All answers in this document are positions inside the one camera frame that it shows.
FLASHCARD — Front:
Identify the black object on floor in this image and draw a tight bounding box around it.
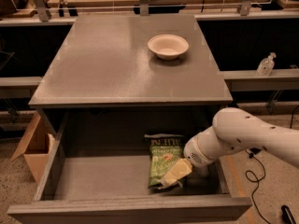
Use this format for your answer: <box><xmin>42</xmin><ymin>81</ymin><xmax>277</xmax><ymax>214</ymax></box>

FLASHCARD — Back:
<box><xmin>281</xmin><ymin>205</ymin><xmax>297</xmax><ymax>224</ymax></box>

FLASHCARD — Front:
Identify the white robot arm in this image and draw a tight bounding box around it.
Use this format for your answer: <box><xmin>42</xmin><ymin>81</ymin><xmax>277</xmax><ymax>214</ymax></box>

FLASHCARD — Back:
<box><xmin>160</xmin><ymin>107</ymin><xmax>299</xmax><ymax>188</ymax></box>

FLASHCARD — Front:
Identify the grey cabinet counter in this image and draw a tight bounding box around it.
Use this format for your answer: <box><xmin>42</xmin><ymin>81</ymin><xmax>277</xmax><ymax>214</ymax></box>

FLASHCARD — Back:
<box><xmin>29</xmin><ymin>14</ymin><xmax>232</xmax><ymax>115</ymax></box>

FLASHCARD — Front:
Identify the open grey top drawer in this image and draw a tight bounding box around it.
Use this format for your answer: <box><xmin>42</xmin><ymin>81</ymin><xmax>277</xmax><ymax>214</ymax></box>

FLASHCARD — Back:
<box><xmin>7</xmin><ymin>110</ymin><xmax>251</xmax><ymax>224</ymax></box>

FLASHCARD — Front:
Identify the black power adapter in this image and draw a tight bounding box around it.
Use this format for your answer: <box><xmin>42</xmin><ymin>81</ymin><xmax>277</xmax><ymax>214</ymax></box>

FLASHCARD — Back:
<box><xmin>249</xmin><ymin>147</ymin><xmax>261</xmax><ymax>155</ymax></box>

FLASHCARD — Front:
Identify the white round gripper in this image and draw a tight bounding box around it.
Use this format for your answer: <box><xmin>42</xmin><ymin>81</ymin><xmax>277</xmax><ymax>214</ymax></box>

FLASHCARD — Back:
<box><xmin>160</xmin><ymin>131</ymin><xmax>217</xmax><ymax>187</ymax></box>

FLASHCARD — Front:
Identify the cardboard box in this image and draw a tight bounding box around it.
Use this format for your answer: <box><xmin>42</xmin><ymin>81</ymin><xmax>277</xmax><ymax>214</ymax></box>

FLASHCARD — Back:
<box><xmin>11</xmin><ymin>113</ymin><xmax>54</xmax><ymax>183</ymax></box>

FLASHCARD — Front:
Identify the clear sanitizer pump bottle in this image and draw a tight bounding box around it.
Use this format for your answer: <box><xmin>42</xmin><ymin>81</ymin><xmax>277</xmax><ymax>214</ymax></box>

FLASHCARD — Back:
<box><xmin>257</xmin><ymin>52</ymin><xmax>277</xmax><ymax>77</ymax></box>

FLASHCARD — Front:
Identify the white paper bowl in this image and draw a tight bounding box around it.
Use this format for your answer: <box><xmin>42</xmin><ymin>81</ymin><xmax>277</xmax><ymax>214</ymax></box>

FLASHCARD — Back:
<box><xmin>148</xmin><ymin>35</ymin><xmax>189</xmax><ymax>61</ymax></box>

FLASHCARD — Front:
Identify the green jalapeno chip bag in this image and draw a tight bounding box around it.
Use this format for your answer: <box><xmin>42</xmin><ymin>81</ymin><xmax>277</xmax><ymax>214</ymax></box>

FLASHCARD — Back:
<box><xmin>144</xmin><ymin>133</ymin><xmax>185</xmax><ymax>188</ymax></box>

